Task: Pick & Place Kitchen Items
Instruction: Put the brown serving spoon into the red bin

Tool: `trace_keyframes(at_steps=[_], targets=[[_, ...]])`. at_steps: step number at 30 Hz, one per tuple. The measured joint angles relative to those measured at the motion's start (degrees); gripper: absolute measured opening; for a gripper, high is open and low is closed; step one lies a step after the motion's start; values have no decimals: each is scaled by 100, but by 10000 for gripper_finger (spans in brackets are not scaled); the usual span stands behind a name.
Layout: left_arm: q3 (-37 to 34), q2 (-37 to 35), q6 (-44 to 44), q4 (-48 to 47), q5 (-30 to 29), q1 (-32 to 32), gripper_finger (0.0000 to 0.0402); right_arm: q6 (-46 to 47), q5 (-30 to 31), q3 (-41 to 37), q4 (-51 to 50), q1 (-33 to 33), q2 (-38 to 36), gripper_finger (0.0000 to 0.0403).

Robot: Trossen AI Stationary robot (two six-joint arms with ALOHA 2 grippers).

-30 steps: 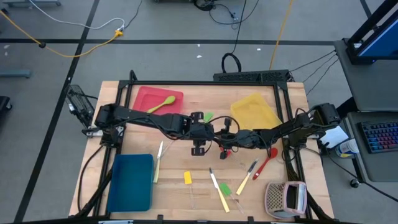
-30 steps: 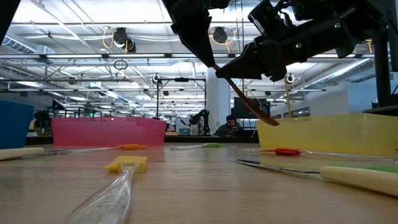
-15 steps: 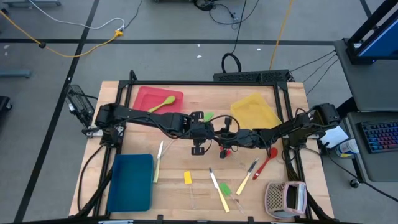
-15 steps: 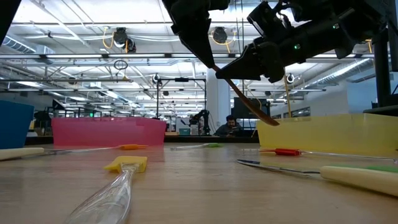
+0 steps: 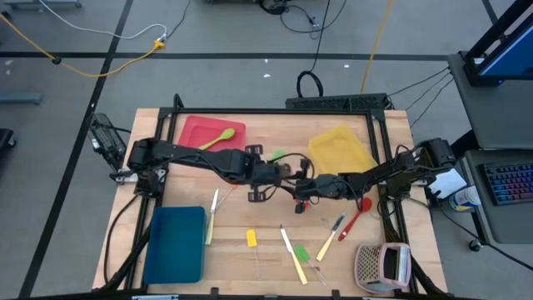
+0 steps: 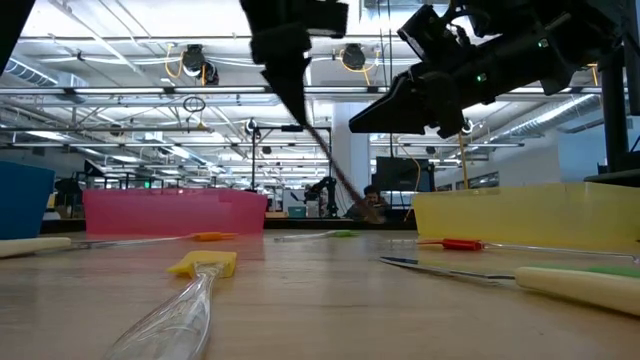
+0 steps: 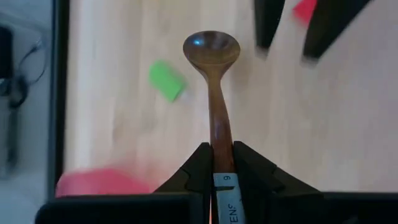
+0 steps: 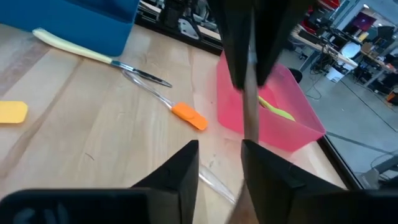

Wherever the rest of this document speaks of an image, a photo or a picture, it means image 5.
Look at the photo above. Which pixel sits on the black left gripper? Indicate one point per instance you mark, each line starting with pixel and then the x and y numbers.
pixel 250 171

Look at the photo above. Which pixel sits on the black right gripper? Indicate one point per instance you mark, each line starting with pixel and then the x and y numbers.
pixel 329 187

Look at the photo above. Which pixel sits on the yellow plastic bin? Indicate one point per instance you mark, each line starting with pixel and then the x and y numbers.
pixel 337 150

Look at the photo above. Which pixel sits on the green plastic spoon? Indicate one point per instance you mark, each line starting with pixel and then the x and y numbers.
pixel 227 133

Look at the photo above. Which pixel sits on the red plastic spoon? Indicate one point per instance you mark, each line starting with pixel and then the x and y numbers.
pixel 366 204

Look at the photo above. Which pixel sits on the pink plastic bin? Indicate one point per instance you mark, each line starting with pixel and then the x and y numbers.
pixel 195 129

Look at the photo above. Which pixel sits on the blue plastic bin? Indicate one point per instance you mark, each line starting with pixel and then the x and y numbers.
pixel 175 246

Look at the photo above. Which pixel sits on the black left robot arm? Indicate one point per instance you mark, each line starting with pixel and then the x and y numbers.
pixel 187 160

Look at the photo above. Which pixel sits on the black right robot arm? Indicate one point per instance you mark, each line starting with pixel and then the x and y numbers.
pixel 395 175

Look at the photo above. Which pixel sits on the black perforated box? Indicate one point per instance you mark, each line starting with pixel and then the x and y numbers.
pixel 333 102

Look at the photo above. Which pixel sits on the pink and grey basket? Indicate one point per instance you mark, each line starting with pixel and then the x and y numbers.
pixel 368 264

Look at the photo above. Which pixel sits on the white bottle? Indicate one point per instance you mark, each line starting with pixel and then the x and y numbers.
pixel 466 198

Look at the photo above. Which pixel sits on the black caster wheel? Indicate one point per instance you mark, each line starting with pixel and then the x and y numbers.
pixel 475 245

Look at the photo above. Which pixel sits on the backlit rainbow keyboard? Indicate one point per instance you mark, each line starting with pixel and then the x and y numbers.
pixel 510 183

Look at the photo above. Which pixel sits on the grey keyboard desk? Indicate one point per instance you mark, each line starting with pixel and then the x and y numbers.
pixel 512 225

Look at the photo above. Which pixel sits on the computer monitor blue screen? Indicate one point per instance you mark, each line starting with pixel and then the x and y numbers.
pixel 512 58

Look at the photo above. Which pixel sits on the grey furniture foot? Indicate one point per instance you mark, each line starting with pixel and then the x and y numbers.
pixel 21 98
pixel 41 4

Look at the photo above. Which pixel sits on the black floor object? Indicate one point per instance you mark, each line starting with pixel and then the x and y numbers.
pixel 6 137

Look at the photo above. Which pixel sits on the black aluminium table frame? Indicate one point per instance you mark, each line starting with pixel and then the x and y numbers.
pixel 270 111

